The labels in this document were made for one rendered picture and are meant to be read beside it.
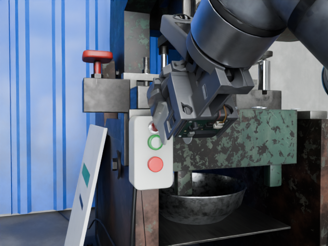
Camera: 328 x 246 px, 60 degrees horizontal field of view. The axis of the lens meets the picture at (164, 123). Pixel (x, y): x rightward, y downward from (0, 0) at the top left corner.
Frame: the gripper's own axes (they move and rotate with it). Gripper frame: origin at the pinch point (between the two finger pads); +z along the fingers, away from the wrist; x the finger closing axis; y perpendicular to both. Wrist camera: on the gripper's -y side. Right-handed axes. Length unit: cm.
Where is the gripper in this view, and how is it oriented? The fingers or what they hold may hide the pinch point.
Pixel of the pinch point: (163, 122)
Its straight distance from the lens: 45.3
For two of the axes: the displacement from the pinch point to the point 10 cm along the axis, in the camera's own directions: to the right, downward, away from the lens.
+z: -2.8, 4.8, 8.3
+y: 1.8, 8.7, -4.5
